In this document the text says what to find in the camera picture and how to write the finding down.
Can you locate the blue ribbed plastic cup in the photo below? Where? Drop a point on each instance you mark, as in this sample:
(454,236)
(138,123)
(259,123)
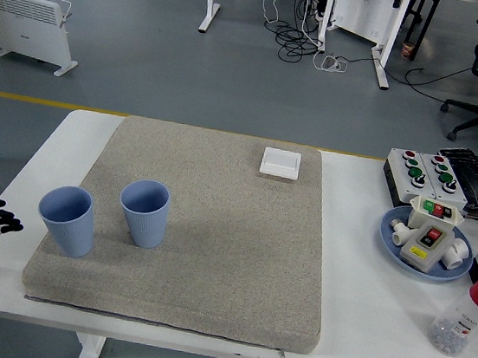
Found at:
(69,232)
(145,228)

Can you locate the white push-button control box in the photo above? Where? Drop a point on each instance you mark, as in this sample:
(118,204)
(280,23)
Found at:
(457,197)
(400,181)

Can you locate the grey-brown cushion mat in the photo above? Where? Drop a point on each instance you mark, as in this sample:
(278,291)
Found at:
(213,250)

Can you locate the white table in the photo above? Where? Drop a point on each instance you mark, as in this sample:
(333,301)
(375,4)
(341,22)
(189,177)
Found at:
(358,311)

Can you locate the blue round plate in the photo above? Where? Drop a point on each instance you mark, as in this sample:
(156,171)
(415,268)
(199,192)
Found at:
(388,245)

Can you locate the white pipe fitting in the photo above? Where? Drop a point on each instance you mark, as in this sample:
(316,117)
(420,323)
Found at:
(458,254)
(399,238)

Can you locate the clear bottle with red cap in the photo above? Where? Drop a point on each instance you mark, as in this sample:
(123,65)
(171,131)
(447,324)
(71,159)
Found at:
(463,320)

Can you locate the white wall switch plate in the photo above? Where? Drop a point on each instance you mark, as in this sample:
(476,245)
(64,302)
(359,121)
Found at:
(280,163)

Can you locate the grey red-black switch box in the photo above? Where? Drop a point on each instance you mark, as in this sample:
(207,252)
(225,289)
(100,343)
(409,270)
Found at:
(417,253)

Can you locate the cream three-button switch box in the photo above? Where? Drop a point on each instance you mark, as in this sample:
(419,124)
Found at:
(419,216)

